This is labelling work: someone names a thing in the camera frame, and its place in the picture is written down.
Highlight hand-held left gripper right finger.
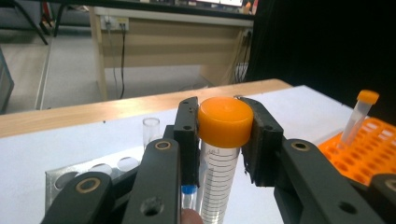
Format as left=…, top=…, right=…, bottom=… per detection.
left=238, top=96, right=388, bottom=224

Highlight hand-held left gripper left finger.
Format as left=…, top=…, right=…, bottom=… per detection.
left=121, top=96, right=201, bottom=224

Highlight blue-capped test tube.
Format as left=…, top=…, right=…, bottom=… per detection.
left=181, top=185, right=198, bottom=211

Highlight orange plastic test tube rack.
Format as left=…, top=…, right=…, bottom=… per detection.
left=317, top=116, right=396, bottom=188

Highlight metal test tube rack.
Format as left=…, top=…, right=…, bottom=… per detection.
left=45, top=136, right=181, bottom=217

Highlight wide orange-capped test tube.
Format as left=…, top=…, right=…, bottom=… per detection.
left=197, top=96, right=255, bottom=224

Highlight clear uncapped test tube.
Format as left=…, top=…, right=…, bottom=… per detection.
left=142, top=117, right=162, bottom=149

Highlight slim orange-capped test tube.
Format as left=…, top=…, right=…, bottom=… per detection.
left=337, top=89, right=381, bottom=151

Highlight white board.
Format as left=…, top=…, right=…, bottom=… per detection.
left=0, top=85, right=375, bottom=224

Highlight beige desk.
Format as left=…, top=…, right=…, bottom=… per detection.
left=88, top=6, right=255, bottom=103

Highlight black curtain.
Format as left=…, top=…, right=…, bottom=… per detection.
left=247, top=0, right=396, bottom=118

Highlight black chair legs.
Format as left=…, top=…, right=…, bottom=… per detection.
left=10, top=0, right=68, bottom=46

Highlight black hanging cable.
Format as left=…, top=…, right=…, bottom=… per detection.
left=119, top=22, right=128, bottom=100

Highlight bundle of desk cables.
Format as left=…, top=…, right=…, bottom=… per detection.
left=232, top=29, right=254, bottom=86

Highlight wall power outlet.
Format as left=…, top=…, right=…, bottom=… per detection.
left=100, top=16, right=130, bottom=32

